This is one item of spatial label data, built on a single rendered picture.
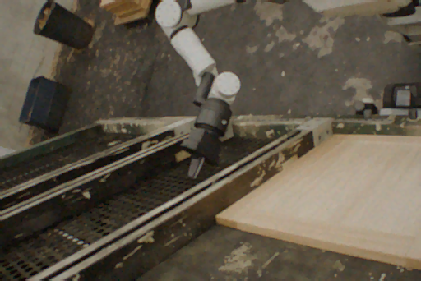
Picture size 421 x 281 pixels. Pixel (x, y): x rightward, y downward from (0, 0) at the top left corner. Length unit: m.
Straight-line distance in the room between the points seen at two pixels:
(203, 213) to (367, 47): 1.81
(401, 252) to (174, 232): 0.39
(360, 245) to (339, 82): 1.79
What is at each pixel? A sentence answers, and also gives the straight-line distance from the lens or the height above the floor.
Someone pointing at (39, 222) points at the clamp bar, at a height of 1.54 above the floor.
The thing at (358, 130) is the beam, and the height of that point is 0.90.
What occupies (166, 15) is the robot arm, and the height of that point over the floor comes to 1.41.
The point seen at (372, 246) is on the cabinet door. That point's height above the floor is 1.35.
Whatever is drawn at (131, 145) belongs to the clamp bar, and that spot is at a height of 1.19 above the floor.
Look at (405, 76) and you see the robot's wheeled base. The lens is 2.03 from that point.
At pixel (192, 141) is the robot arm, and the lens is 0.95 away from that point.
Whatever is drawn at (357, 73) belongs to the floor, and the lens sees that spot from 2.32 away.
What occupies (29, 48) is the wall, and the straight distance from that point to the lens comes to 6.04.
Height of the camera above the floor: 1.94
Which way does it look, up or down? 45 degrees down
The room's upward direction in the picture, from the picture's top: 68 degrees counter-clockwise
